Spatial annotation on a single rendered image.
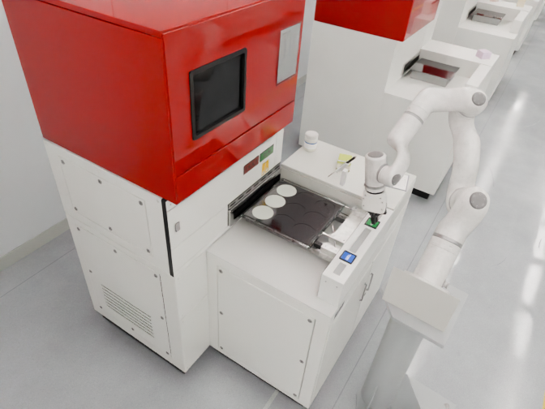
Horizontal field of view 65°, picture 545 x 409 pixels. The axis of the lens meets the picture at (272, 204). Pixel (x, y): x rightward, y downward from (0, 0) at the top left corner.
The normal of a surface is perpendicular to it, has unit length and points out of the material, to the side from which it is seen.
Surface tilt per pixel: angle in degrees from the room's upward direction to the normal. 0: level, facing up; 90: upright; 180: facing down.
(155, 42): 90
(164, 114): 90
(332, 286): 90
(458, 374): 0
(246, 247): 0
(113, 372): 0
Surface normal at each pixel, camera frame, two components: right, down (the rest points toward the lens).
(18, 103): 0.84, 0.38
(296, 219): 0.07, -0.78
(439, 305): -0.58, 0.47
